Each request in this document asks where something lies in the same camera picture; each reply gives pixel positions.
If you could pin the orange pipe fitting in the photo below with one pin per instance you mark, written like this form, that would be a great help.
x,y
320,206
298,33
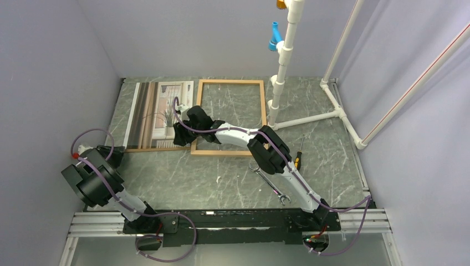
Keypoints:
x,y
280,4

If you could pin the white PVC pipe stand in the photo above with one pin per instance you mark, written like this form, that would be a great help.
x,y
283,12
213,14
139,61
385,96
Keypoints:
x,y
285,50

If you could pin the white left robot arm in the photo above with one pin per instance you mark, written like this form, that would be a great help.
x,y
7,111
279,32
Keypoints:
x,y
96,181

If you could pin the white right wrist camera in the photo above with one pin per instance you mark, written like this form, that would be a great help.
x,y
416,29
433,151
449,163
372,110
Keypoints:
x,y
182,110

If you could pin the wooden picture frame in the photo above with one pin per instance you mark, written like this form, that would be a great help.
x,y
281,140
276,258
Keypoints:
x,y
238,102

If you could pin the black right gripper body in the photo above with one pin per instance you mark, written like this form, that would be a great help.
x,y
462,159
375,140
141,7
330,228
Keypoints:
x,y
186,134

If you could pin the blue pipe fitting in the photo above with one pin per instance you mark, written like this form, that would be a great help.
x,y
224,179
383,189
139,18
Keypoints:
x,y
276,37

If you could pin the silver open-end wrench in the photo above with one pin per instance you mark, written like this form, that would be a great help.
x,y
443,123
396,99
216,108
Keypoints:
x,y
281,196

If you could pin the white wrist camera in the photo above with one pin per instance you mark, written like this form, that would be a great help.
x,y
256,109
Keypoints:
x,y
182,110
81,149

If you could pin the plant photo print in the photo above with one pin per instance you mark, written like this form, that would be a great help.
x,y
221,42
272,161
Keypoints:
x,y
151,119

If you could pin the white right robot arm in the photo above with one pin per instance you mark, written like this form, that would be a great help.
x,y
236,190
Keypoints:
x,y
269,151

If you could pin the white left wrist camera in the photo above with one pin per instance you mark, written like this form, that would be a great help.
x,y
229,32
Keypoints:
x,y
81,149

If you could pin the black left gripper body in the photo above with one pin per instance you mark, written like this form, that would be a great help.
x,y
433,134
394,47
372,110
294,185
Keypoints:
x,y
102,155

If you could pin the brown frame backing board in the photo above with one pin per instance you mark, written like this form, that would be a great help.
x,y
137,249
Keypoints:
x,y
158,149

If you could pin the black yellow screwdriver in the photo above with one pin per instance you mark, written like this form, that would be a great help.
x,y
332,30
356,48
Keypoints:
x,y
298,158

